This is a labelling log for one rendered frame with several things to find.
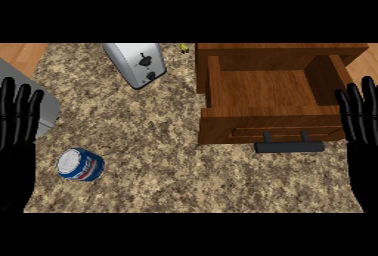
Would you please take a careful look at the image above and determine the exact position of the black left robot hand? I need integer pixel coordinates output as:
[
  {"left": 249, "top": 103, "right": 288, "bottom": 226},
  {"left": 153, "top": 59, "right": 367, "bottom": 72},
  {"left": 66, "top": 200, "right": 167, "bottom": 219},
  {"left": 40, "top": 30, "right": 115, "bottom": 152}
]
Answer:
[{"left": 0, "top": 76, "right": 46, "bottom": 214}]

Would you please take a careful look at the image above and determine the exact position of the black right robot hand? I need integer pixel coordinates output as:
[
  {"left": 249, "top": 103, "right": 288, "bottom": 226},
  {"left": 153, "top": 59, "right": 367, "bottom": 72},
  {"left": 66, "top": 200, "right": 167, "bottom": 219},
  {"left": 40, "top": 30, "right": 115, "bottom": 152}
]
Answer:
[{"left": 333, "top": 76, "right": 378, "bottom": 214}]

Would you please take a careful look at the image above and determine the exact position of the blue and white can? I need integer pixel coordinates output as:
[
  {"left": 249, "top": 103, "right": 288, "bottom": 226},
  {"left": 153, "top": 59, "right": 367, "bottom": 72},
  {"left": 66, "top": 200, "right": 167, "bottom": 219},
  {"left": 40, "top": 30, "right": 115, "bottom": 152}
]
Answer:
[{"left": 56, "top": 147, "right": 106, "bottom": 182}]

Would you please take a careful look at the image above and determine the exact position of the wooden drawer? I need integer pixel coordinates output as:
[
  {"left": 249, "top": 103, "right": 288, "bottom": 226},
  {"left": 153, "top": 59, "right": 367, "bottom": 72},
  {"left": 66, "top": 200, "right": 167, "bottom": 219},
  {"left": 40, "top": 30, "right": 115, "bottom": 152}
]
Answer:
[{"left": 196, "top": 54, "right": 357, "bottom": 146}]

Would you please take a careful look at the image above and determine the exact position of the grey flat appliance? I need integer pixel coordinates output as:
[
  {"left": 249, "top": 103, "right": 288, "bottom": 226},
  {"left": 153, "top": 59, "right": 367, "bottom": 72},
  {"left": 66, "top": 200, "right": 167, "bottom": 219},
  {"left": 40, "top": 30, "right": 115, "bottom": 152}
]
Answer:
[{"left": 0, "top": 58, "right": 62, "bottom": 138}]

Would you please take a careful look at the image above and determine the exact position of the wooden cabinet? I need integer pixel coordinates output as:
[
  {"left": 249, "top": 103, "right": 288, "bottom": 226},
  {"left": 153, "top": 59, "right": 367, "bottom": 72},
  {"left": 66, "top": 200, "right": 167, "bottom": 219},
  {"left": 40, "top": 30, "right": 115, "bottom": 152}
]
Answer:
[{"left": 195, "top": 43, "right": 370, "bottom": 95}]

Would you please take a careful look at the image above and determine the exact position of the silver toaster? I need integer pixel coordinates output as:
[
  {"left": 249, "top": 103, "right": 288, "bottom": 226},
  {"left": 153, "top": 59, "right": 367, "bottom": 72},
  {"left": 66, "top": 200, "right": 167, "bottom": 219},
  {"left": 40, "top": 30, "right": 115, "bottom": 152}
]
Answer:
[{"left": 100, "top": 43, "right": 168, "bottom": 91}]

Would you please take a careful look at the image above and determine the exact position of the dark grey drawer handle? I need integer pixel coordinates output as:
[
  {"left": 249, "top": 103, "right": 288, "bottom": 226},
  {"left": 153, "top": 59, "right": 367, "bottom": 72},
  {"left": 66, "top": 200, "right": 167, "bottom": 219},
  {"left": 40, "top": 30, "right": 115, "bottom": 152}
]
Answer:
[{"left": 254, "top": 130, "right": 325, "bottom": 154}]

